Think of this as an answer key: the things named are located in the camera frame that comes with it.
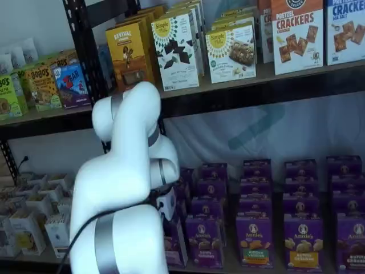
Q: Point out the pretzel crackers cheddar box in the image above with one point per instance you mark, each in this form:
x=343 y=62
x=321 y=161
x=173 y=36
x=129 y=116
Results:
x=265 y=34
x=296 y=42

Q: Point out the purple Annie's box green patch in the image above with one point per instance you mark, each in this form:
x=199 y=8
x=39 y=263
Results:
x=255 y=207
x=255 y=187
x=253 y=242
x=256 y=168

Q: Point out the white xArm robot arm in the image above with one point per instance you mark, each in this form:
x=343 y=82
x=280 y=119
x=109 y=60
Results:
x=119 y=171

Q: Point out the white pouch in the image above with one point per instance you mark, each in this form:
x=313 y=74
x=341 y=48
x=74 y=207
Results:
x=30 y=51
x=5 y=65
x=17 y=57

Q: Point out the purple Annie's box yellow patch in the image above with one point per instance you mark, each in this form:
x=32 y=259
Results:
x=300 y=169
x=303 y=242
x=300 y=187
x=300 y=207

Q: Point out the black wall plug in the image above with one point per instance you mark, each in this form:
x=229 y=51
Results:
x=26 y=158

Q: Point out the white Simple Mills thins box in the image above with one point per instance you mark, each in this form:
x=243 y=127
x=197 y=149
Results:
x=182 y=11
x=175 y=57

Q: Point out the yellow Bobo's box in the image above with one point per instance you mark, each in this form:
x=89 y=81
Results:
x=42 y=88
x=62 y=60

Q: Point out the purple Annie's box pink patch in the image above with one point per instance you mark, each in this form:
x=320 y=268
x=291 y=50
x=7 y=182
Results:
x=184 y=208
x=188 y=173
x=185 y=187
x=176 y=245

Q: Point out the orange Revival box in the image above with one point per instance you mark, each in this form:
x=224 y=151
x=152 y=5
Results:
x=144 y=18
x=125 y=51

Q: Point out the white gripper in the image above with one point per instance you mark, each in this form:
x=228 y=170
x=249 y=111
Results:
x=166 y=204

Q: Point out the yellow Simple Mills cookie box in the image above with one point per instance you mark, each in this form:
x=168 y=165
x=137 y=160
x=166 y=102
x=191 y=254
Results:
x=233 y=20
x=231 y=54

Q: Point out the purple Annie's box brown cookies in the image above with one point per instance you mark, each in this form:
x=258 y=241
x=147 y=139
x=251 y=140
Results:
x=343 y=165
x=349 y=204
x=346 y=185
x=352 y=245

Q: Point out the white box black print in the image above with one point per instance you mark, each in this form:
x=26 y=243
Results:
x=37 y=178
x=7 y=237
x=58 y=178
x=64 y=207
x=38 y=204
x=27 y=237
x=57 y=234
x=24 y=189
x=55 y=191

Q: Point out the blue ZBar box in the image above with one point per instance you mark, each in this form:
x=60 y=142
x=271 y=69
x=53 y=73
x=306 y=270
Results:
x=71 y=85

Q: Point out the purple Annie's box violet patch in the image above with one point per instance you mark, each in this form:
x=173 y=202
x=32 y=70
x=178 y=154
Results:
x=211 y=188
x=206 y=207
x=204 y=242
x=212 y=171

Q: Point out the black metal shelving rack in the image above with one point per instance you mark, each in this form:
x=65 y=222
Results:
x=42 y=125
x=256 y=97

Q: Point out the blue sea salt crackers box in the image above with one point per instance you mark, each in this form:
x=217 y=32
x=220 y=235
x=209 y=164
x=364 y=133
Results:
x=346 y=34

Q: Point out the green Bobo's box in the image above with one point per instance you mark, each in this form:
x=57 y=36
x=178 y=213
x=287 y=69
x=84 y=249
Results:
x=11 y=100

